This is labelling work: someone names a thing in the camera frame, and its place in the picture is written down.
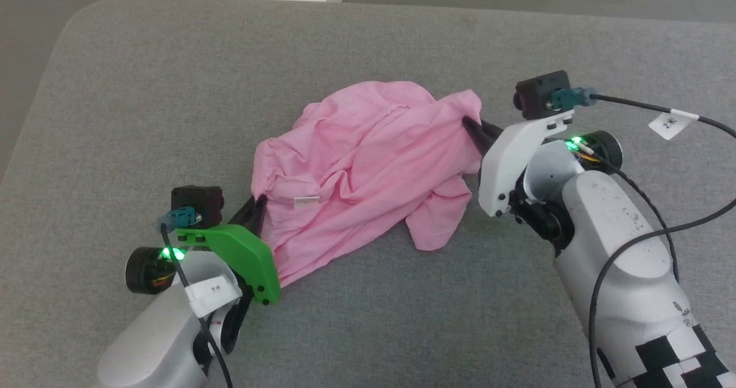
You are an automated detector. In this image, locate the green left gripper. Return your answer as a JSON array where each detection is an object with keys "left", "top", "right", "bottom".
[{"left": 174, "top": 194, "right": 282, "bottom": 306}]

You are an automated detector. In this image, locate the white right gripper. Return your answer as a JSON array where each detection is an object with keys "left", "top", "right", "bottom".
[{"left": 461, "top": 112, "right": 576, "bottom": 218}]

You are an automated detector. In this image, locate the pink shirt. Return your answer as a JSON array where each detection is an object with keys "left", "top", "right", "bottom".
[{"left": 251, "top": 80, "right": 484, "bottom": 288}]

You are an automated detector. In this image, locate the white left cable label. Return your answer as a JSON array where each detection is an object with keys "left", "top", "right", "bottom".
[{"left": 185, "top": 273, "right": 243, "bottom": 319}]

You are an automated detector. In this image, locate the white cable label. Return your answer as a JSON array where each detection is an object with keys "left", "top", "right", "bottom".
[
  {"left": 648, "top": 109, "right": 700, "bottom": 141},
  {"left": 185, "top": 273, "right": 243, "bottom": 319}
]

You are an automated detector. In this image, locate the black left camera cable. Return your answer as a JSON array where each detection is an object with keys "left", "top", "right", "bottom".
[{"left": 159, "top": 221, "right": 234, "bottom": 388}]

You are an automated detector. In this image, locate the black camera cable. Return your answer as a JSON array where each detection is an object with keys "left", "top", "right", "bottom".
[
  {"left": 159, "top": 221, "right": 234, "bottom": 388},
  {"left": 580, "top": 92, "right": 736, "bottom": 388}
]

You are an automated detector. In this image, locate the black right camera cable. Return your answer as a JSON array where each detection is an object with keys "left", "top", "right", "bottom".
[{"left": 580, "top": 92, "right": 736, "bottom": 388}]

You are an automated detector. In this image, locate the white right cable label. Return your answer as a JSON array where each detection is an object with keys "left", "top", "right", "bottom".
[{"left": 648, "top": 109, "right": 700, "bottom": 141}]

